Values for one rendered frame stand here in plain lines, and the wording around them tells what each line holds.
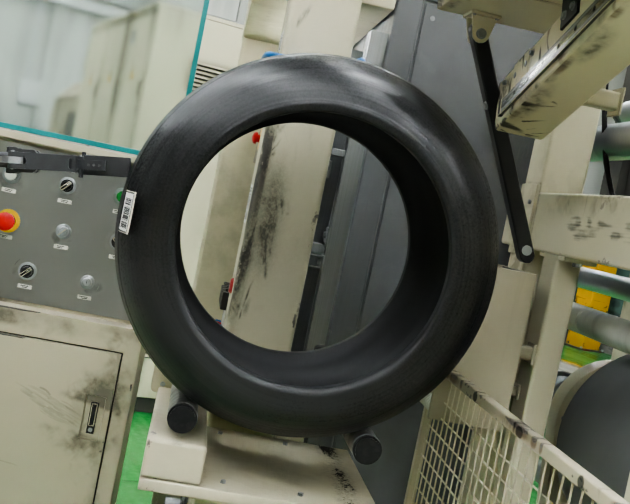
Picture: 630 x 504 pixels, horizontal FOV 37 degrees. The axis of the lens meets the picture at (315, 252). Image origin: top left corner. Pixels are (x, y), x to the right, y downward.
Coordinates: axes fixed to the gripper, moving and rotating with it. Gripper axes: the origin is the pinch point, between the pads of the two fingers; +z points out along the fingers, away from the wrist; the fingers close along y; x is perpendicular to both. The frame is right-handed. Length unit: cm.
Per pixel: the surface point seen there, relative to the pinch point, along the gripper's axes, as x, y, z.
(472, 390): 33, 4, 60
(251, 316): 25.9, 27.9, 24.7
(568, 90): -17, 1, 71
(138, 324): 22.5, -8.7, 6.4
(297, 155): -4.3, 28.0, 31.4
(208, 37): -69, 343, 12
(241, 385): 30.1, -12.1, 21.5
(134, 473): 125, 243, -8
